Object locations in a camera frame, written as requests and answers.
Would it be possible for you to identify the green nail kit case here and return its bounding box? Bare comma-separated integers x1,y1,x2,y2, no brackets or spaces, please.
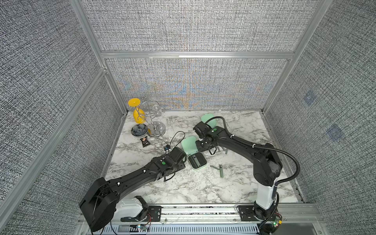
201,113,217,128
181,136,207,170

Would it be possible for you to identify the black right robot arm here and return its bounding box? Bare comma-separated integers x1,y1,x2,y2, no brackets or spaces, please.
193,116,301,222

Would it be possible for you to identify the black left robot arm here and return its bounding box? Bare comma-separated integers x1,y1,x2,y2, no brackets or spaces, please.
79,147,187,232

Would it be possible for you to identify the large clipper lower table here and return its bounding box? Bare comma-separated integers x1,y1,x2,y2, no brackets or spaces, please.
219,164,224,178

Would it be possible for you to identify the black snack packet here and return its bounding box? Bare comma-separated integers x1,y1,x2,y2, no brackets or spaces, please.
140,136,150,147

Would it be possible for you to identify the black white patterned bowl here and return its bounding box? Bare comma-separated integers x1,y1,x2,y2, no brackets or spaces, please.
131,123,148,137

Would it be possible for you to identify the clear glass cup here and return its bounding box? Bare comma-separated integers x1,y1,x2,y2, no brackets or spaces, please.
149,95,162,117

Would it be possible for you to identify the chrome cup holder stand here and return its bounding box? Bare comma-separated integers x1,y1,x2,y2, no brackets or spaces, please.
138,100,166,138

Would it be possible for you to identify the yellow plastic cup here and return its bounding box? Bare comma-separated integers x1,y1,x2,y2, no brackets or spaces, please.
133,107,146,124

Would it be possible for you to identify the yellow cup on stand top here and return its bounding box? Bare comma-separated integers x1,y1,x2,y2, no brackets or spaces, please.
128,98,141,107

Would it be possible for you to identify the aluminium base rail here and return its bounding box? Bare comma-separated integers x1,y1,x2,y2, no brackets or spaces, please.
95,203,330,235

